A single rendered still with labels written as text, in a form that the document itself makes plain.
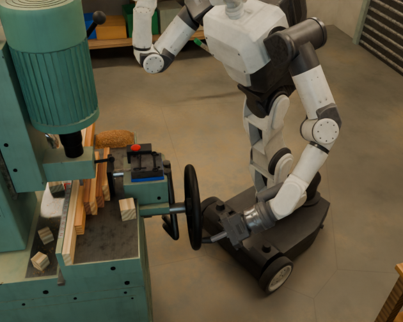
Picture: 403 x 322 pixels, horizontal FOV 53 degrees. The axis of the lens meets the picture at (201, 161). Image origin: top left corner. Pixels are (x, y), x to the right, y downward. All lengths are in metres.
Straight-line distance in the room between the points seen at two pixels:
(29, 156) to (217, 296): 1.29
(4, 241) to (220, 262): 1.24
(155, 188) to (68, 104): 0.40
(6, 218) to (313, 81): 0.96
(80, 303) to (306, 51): 1.01
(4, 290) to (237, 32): 1.03
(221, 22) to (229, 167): 1.56
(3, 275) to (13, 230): 0.13
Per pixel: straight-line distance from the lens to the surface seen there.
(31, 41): 0.96
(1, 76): 1.03
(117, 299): 1.35
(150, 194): 1.27
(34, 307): 1.39
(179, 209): 1.35
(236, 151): 2.94
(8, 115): 1.08
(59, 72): 0.99
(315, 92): 1.25
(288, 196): 1.24
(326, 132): 1.24
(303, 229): 2.23
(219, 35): 1.38
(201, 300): 2.10
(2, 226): 1.29
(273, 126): 1.64
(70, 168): 1.20
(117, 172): 1.29
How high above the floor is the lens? 1.79
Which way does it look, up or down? 39 degrees down
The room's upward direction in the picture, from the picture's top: 1 degrees clockwise
